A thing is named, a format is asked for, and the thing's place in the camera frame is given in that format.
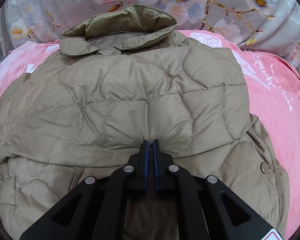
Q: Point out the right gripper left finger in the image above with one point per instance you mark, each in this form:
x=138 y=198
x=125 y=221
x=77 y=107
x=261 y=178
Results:
x=95 y=208

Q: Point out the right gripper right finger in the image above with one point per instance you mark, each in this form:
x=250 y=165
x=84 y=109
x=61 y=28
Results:
x=206 y=208

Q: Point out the grey floral bedding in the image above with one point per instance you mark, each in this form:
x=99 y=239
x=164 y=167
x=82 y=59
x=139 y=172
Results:
x=267 y=25

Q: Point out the olive quilted puffer jacket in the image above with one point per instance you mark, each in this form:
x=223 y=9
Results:
x=116 y=80

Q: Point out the pink butterfly print blanket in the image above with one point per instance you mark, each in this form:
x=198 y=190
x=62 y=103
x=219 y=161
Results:
x=274 y=97

